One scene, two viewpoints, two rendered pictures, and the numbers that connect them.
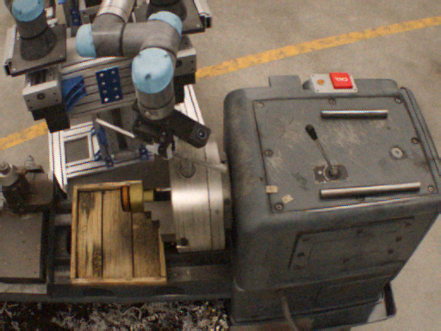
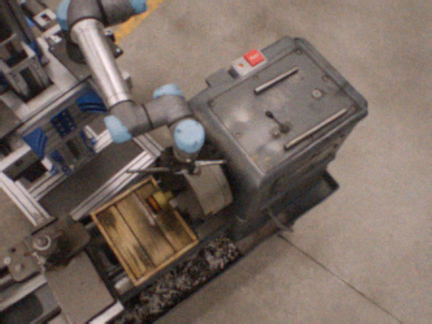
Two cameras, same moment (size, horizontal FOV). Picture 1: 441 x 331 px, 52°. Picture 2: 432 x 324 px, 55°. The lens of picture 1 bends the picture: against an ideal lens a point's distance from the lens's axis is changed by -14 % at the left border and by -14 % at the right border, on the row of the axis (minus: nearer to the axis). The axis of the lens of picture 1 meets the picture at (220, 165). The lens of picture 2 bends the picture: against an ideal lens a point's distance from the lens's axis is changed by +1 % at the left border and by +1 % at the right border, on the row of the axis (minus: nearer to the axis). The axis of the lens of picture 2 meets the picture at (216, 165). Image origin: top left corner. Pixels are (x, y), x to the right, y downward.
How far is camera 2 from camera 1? 0.52 m
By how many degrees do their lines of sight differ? 21
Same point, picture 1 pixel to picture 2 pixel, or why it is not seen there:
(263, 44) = not seen: hidden behind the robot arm
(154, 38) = (175, 111)
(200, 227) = (218, 201)
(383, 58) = not seen: outside the picture
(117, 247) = (151, 238)
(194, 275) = (210, 227)
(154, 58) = (191, 128)
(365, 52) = not seen: outside the picture
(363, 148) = (293, 102)
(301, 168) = (263, 135)
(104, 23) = (126, 112)
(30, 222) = (78, 264)
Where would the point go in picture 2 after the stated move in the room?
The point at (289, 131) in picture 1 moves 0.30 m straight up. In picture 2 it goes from (242, 114) to (251, 63)
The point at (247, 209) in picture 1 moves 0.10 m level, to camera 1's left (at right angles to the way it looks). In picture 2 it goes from (247, 176) to (222, 190)
